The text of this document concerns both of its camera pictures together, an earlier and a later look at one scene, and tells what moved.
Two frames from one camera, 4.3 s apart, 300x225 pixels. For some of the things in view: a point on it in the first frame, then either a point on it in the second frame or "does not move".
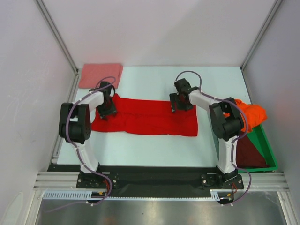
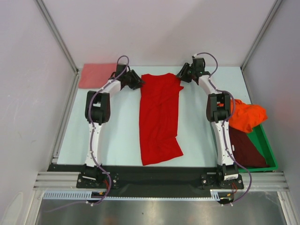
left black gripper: x=113 y=110 → x=137 y=81
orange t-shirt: x=256 y=115 does not move
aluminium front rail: x=259 y=180 does not move
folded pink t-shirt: x=91 y=74 does not move
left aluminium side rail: x=59 y=144 does not move
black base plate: x=153 y=177 does not move
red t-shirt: x=149 y=116 → x=159 y=106
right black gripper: x=177 y=104 → x=184 y=74
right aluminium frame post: x=276 y=5 does not move
